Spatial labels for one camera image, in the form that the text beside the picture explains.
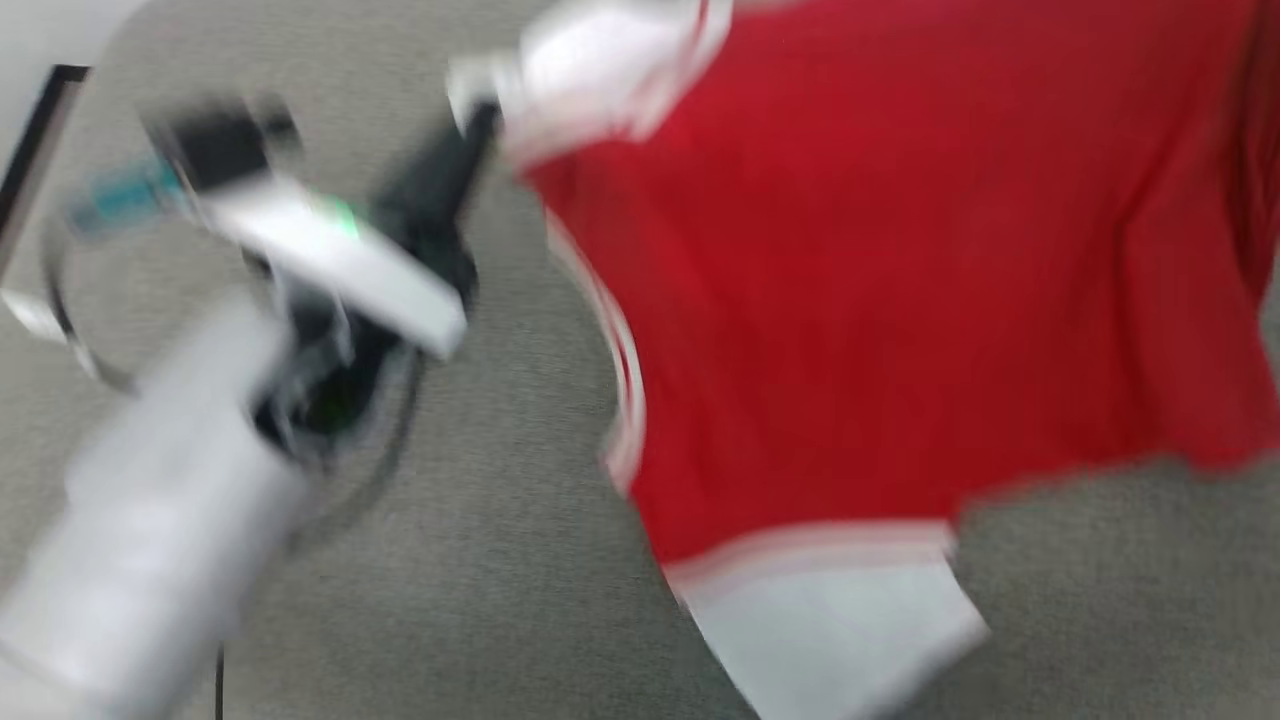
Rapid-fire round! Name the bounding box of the grey fabric sofa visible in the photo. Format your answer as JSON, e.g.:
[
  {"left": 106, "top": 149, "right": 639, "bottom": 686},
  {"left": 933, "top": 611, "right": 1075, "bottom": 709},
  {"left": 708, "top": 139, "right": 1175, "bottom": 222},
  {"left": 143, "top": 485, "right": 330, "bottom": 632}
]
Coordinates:
[{"left": 0, "top": 0, "right": 1280, "bottom": 720}]

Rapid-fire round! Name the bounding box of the red and white garment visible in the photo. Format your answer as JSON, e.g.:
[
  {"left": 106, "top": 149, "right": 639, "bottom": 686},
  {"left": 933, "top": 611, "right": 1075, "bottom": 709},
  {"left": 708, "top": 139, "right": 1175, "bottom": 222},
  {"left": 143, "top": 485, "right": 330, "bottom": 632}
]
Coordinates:
[{"left": 444, "top": 0, "right": 1280, "bottom": 720}]

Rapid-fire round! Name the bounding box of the teal left camera connector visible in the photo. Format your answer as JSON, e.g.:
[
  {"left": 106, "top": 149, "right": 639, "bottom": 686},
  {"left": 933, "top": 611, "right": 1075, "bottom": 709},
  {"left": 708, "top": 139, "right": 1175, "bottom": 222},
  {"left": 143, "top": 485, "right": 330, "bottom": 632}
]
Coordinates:
[{"left": 66, "top": 158, "right": 189, "bottom": 235}]

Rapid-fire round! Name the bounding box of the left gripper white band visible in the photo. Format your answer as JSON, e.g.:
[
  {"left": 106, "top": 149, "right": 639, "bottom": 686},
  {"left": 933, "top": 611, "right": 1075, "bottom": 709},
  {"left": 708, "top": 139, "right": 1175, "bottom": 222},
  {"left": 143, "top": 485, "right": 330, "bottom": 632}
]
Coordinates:
[{"left": 195, "top": 100, "right": 503, "bottom": 456}]

